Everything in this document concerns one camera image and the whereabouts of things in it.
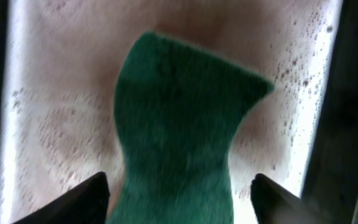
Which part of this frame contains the black rectangular soapy tray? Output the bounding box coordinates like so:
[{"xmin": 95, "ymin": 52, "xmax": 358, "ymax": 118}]
[{"xmin": 0, "ymin": 0, "xmax": 358, "ymax": 223}]

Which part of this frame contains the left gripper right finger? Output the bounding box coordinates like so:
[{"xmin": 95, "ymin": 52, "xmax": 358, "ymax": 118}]
[{"xmin": 250, "ymin": 174, "xmax": 331, "ymax": 224}]

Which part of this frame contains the green yellow sponge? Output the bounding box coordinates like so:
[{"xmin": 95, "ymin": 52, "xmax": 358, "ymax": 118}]
[{"xmin": 108, "ymin": 32, "xmax": 273, "ymax": 224}]

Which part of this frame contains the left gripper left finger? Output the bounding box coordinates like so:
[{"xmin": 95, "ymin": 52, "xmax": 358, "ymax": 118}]
[{"xmin": 15, "ymin": 172, "xmax": 110, "ymax": 224}]

